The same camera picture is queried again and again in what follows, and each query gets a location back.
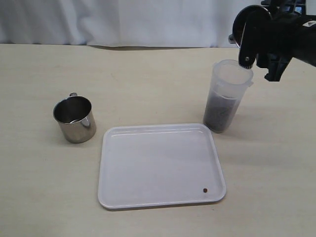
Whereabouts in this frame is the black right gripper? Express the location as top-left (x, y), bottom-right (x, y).
top-left (238, 0), bottom-right (306, 81)

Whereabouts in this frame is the steel mug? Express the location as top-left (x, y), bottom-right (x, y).
top-left (53, 92), bottom-right (96, 144)
top-left (228, 5), bottom-right (272, 47)

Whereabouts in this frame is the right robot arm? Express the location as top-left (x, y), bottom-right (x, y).
top-left (229, 0), bottom-right (316, 82)

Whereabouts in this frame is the translucent plastic pitcher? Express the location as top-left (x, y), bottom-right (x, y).
top-left (202, 59), bottom-right (255, 134)

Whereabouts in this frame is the white backdrop curtain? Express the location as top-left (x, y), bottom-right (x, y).
top-left (0, 0), bottom-right (260, 47)

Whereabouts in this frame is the white plastic tray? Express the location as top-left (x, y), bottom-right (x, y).
top-left (97, 123), bottom-right (227, 210)

